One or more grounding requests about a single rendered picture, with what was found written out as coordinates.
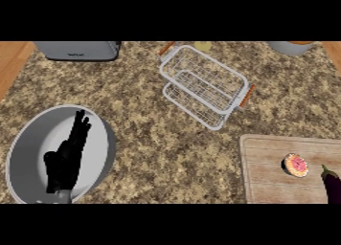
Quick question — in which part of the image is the grey pot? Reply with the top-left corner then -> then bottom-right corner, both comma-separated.
265,41 -> 323,57

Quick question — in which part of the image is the purple eggplant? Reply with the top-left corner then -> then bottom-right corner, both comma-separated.
320,164 -> 341,205

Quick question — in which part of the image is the grey oval bowl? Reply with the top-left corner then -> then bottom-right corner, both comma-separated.
4,104 -> 118,205

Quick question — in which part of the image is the can with pink end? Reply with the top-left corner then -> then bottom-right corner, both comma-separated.
280,152 -> 311,178

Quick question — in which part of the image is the grey toaster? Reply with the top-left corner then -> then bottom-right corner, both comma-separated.
32,41 -> 122,62

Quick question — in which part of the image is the pale wooden cutting board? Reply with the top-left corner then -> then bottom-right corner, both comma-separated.
237,133 -> 341,205

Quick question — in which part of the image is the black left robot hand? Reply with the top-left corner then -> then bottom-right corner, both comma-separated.
43,109 -> 93,195

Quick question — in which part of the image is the white tiered wire basket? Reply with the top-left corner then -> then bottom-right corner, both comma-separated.
156,41 -> 257,131

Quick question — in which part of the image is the pale yellow fruit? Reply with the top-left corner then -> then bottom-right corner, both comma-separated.
193,41 -> 214,52

